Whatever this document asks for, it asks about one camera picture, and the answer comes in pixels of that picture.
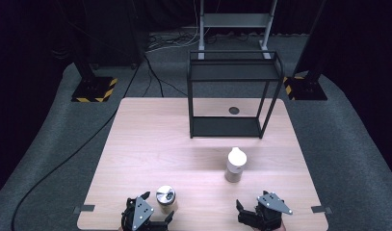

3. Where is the black metal shelf rack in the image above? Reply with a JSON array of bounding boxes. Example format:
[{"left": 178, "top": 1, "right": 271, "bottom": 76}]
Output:
[{"left": 186, "top": 49, "right": 285, "bottom": 140}]

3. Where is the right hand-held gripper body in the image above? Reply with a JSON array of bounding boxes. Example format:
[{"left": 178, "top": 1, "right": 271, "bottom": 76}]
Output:
[{"left": 254, "top": 191, "right": 294, "bottom": 231}]

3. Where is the glass jar with silver lid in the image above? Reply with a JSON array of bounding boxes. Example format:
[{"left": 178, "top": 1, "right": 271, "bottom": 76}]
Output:
[{"left": 155, "top": 185, "right": 179, "bottom": 215}]

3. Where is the thin black floor cable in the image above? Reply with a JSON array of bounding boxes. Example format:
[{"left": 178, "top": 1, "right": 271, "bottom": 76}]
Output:
[{"left": 142, "top": 56, "right": 189, "bottom": 98}]

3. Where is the bundle of floor cables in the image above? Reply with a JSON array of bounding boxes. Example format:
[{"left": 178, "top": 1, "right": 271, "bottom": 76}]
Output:
[{"left": 144, "top": 0, "right": 204, "bottom": 54}]

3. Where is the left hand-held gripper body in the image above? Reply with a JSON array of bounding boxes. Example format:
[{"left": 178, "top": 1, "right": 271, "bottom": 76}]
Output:
[{"left": 120, "top": 195, "right": 156, "bottom": 231}]

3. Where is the grey tape strip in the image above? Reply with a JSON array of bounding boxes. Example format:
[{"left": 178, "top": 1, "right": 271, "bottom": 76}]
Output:
[
  {"left": 311, "top": 205, "right": 333, "bottom": 215},
  {"left": 72, "top": 204, "right": 95, "bottom": 215}
]

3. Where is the grey metal stand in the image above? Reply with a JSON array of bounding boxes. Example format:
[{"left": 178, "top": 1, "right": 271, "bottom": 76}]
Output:
[{"left": 197, "top": 0, "right": 279, "bottom": 61}]

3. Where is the long black floor cable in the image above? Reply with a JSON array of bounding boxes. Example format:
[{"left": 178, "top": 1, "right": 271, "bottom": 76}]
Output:
[{"left": 10, "top": 56, "right": 144, "bottom": 231}]

